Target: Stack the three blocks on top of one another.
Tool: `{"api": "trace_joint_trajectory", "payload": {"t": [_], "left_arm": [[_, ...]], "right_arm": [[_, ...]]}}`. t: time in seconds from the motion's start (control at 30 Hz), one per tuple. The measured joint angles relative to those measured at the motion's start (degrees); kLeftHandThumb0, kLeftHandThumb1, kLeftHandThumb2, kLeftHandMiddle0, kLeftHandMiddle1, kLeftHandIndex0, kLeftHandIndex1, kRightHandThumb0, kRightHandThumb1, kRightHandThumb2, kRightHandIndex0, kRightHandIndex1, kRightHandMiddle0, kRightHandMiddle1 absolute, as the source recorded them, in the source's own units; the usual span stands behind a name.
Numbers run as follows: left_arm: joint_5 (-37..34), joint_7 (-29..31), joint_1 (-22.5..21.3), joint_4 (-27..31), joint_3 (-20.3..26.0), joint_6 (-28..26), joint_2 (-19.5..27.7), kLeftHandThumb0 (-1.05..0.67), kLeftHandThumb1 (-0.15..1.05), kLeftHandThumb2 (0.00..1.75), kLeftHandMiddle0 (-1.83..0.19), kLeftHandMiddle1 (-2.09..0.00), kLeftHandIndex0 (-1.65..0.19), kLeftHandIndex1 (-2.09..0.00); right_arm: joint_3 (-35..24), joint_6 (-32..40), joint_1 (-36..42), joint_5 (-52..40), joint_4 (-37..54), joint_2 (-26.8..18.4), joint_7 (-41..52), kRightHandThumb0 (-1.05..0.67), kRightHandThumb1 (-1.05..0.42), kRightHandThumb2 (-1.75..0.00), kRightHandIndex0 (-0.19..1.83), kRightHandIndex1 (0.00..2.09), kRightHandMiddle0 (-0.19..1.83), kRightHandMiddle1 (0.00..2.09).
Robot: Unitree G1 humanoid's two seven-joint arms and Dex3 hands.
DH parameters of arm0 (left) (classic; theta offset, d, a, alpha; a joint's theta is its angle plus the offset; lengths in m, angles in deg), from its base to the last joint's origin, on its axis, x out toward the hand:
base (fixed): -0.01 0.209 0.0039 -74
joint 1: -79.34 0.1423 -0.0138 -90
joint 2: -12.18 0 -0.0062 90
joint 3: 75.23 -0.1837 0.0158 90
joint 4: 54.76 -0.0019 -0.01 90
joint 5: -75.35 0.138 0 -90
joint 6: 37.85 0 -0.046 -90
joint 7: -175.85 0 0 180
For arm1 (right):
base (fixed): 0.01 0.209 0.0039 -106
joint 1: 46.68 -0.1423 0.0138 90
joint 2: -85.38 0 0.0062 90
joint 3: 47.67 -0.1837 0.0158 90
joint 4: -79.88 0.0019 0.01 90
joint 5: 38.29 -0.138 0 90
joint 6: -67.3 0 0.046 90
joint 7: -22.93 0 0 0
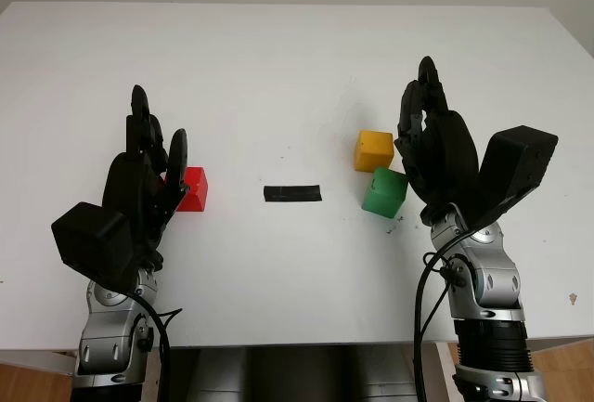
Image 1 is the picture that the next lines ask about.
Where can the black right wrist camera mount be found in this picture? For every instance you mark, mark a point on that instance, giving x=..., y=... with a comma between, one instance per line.
x=520, y=156

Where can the red cube block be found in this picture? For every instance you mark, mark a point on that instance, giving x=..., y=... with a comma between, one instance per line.
x=195, y=188

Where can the black tape strip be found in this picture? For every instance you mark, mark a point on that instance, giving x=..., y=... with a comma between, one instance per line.
x=292, y=193

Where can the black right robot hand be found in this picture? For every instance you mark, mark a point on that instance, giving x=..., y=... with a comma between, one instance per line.
x=445, y=156

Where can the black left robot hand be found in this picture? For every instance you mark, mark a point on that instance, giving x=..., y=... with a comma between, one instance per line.
x=125, y=179

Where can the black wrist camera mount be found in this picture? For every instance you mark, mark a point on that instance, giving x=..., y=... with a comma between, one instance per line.
x=93, y=239
x=520, y=156

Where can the green cube block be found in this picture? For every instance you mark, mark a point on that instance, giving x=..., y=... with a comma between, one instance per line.
x=385, y=193

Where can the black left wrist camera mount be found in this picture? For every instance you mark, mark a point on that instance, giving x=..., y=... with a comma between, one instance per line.
x=93, y=239

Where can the yellow cube block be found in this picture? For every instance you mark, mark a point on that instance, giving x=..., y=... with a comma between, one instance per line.
x=373, y=151

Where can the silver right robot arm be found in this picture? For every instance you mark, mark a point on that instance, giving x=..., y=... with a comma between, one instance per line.
x=496, y=281

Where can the white table leg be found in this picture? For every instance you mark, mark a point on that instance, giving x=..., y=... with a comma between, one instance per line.
x=441, y=374

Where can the dark grey robot body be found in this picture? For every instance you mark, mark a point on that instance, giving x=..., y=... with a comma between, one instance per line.
x=297, y=376

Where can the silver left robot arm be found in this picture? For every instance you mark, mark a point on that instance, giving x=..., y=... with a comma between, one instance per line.
x=107, y=328

